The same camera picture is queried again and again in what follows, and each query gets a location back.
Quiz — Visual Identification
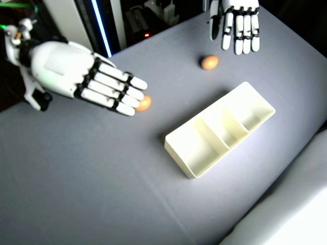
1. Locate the green cable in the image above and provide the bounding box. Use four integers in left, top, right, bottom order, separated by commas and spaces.
0, 2, 39, 14

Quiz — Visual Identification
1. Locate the blue light strip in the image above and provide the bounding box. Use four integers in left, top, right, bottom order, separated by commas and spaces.
90, 0, 113, 58

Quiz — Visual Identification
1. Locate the black device with red light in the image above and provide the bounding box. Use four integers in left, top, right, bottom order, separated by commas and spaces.
125, 5, 179, 47

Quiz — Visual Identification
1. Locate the grey table cloth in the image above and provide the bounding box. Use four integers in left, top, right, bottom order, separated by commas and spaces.
0, 5, 327, 245

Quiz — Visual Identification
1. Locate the white cabinet panel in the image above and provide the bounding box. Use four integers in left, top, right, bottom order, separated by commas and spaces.
43, 0, 96, 52

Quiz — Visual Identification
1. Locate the cream three-compartment tray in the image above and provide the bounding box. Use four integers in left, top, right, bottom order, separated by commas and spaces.
164, 81, 276, 180

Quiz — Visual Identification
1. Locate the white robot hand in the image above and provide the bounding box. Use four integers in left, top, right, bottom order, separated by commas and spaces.
29, 40, 149, 117
207, 0, 262, 56

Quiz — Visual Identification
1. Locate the brown egg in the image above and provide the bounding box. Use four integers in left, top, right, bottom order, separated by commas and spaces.
134, 95, 152, 113
200, 54, 220, 70

